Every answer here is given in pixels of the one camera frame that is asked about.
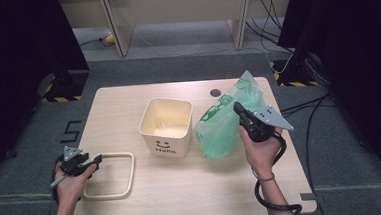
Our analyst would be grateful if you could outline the person's left hand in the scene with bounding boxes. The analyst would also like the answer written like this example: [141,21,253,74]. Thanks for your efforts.
[54,161,100,209]

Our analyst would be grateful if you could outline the black stand base striped tape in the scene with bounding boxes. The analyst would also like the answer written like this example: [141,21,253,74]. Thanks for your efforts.
[270,54,321,89]
[39,68,92,105]

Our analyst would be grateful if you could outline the right hand-held gripper black cable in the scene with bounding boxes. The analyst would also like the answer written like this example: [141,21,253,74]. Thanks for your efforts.
[250,132,303,215]

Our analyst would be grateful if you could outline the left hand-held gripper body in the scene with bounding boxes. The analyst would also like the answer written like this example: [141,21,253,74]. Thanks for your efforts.
[60,144,93,178]

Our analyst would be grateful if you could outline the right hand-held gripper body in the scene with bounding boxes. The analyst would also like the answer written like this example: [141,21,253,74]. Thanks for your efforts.
[240,103,296,144]

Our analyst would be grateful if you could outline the cream bin rim ring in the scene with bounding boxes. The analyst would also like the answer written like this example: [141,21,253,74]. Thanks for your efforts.
[80,151,138,202]

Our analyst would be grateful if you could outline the grey tape strip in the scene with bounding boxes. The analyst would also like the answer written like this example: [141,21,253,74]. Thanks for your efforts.
[300,192,318,202]

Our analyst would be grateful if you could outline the yellow floor object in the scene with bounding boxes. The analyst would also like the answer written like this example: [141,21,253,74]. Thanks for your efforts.
[104,31,116,46]

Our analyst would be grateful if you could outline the person's right hand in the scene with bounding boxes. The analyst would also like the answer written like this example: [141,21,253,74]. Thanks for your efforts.
[239,124,287,180]

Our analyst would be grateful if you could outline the black wall cable bundle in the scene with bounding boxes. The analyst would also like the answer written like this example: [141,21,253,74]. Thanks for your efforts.
[243,0,296,57]

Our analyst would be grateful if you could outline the thin wrist band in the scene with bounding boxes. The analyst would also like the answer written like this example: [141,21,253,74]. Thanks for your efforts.
[251,168,276,184]

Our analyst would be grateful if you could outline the white floor cable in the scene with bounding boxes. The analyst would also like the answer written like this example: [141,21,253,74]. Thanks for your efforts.
[132,17,296,83]

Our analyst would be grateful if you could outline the black curtain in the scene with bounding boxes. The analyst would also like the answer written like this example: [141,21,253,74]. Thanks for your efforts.
[0,0,96,180]
[275,0,381,203]

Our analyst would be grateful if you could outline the cream smiley-face bin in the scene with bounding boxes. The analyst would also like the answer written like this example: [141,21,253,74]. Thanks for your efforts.
[136,95,197,162]

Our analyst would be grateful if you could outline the hand-held gripper black cable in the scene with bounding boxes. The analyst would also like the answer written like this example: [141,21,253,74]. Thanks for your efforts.
[250,132,303,215]
[48,154,78,215]

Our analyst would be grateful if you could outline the left hand-held gripper black cable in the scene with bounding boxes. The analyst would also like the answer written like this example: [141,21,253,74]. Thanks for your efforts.
[48,154,78,215]

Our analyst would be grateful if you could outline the green plastic bag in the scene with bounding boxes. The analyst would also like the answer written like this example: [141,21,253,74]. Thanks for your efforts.
[190,69,271,161]

